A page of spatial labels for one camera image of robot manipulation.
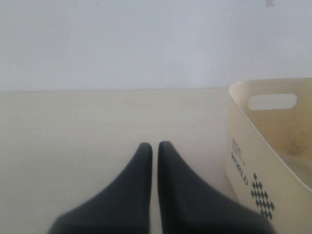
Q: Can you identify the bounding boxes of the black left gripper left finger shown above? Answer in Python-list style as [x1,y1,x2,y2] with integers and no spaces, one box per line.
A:
[48,143,153,234]

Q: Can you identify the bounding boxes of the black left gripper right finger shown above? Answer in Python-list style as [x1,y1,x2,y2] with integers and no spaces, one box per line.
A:
[157,141,275,234]

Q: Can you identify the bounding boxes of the cream plastic bin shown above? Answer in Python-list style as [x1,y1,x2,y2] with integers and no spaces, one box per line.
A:
[225,78,312,233]

